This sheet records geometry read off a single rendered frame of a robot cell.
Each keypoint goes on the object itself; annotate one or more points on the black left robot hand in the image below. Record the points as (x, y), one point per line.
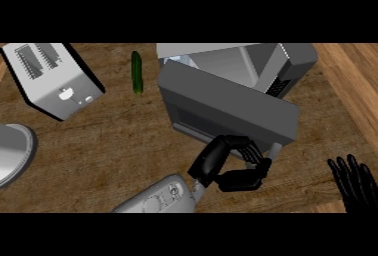
(211, 160)

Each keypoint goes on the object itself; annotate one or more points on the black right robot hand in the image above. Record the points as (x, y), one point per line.
(353, 181)

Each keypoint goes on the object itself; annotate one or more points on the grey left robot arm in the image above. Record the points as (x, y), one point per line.
(159, 198)

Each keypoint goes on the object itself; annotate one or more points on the dark grey microwave door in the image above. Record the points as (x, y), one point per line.
(230, 105)

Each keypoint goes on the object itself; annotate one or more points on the grey microwave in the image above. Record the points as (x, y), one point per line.
(255, 65)

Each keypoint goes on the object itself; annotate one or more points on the green cucumber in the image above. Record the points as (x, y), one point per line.
(136, 71)

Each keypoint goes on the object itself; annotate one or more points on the silver toaster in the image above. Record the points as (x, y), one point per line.
(51, 78)

